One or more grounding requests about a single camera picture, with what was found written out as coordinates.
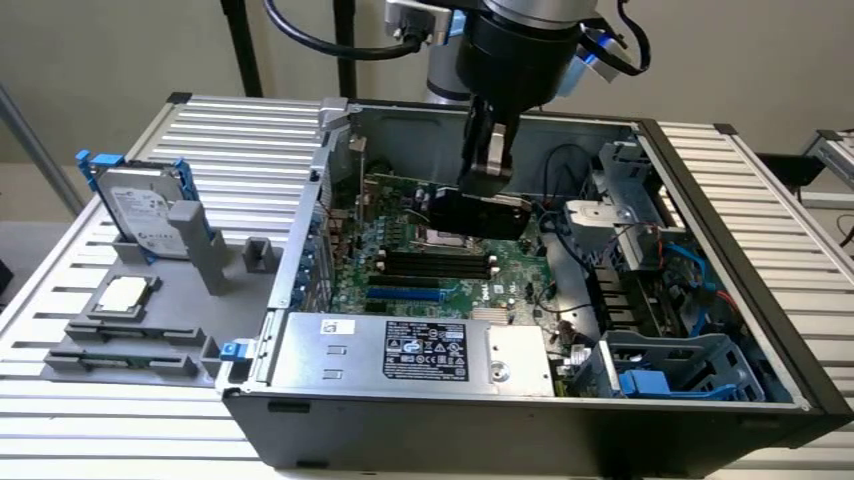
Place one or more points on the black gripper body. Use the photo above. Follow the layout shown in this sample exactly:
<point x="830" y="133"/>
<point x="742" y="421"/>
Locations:
<point x="517" y="60"/>

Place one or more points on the green gpu card black cooler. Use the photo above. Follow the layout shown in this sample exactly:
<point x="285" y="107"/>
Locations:
<point x="477" y="217"/>

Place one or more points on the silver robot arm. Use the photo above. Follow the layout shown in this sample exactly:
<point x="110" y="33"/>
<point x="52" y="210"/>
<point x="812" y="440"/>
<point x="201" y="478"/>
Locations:
<point x="443" y="75"/>

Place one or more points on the black ram slot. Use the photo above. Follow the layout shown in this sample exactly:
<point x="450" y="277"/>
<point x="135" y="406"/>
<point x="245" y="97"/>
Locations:
<point x="434" y="270"/>
<point x="441" y="256"/>
<point x="437" y="263"/>
<point x="430" y="276"/>

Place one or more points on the black expansion slot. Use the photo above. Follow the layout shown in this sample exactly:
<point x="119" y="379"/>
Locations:
<point x="394" y="283"/>

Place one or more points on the blue expansion slot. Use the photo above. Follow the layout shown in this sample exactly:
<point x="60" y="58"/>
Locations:
<point x="403" y="295"/>

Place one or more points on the cpu socket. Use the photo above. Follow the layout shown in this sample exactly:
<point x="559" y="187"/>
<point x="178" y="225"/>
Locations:
<point x="437" y="239"/>

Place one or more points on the grey metal disk bay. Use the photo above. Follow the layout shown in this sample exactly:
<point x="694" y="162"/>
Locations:
<point x="621" y="215"/>

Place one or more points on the green motherboard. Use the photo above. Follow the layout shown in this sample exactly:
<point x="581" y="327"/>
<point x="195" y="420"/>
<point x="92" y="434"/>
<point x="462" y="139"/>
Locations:
<point x="467" y="292"/>

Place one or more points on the copper chipset heatsink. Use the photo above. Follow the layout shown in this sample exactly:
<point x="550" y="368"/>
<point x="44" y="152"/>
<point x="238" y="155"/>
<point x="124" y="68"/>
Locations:
<point x="490" y="314"/>

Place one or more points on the silver power supply box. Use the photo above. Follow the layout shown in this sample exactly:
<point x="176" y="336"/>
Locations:
<point x="414" y="355"/>

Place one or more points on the metal slat side table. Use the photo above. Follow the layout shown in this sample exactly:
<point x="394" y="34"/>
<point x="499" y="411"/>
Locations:
<point x="830" y="165"/>

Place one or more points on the grey blue drive cage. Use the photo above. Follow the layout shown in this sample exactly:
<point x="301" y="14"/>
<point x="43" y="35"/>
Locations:
<point x="674" y="365"/>

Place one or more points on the hard disk in blue caddy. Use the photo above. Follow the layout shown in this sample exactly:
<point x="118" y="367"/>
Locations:
<point x="143" y="210"/>

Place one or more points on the grey parts rack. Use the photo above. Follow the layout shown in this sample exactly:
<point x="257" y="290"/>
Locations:
<point x="221" y="320"/>

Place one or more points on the black open pc case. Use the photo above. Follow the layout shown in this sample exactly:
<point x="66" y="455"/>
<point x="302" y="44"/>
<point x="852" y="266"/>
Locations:
<point x="467" y="430"/>

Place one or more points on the silver cpu chip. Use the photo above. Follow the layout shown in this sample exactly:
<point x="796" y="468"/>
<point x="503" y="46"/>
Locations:
<point x="122" y="295"/>

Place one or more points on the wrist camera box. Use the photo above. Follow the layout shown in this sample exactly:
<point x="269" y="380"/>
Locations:
<point x="603" y="50"/>

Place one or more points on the silver mounting bracket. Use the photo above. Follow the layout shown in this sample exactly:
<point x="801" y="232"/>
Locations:
<point x="421" y="15"/>

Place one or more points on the black stand post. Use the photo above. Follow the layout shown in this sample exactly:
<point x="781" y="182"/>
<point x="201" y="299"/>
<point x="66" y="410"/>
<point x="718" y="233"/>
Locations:
<point x="346" y="50"/>
<point x="245" y="45"/>

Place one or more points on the grey metal frame pole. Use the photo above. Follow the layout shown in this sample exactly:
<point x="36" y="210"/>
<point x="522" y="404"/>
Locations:
<point x="34" y="145"/>

